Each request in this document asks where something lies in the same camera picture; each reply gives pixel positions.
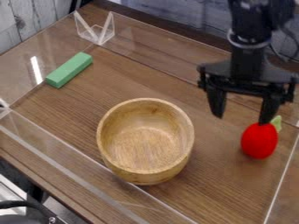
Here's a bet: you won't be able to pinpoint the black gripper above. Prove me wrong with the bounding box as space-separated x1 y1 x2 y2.
196 31 299 126

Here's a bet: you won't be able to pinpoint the red plush fruit green stem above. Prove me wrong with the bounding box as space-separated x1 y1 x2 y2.
240 115 281 159

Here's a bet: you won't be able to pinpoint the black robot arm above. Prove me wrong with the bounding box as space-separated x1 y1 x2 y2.
197 0 299 124

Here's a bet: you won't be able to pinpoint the wooden bowl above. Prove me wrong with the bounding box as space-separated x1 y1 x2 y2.
96 98 194 186

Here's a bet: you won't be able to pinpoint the green rectangular block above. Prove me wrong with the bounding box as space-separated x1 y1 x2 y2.
45 52 92 88

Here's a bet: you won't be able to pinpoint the clear acrylic enclosure walls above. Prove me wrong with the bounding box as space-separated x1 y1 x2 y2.
0 6 299 224

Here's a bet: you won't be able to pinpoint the black bracket with cable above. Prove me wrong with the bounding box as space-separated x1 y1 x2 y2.
0 195 69 224

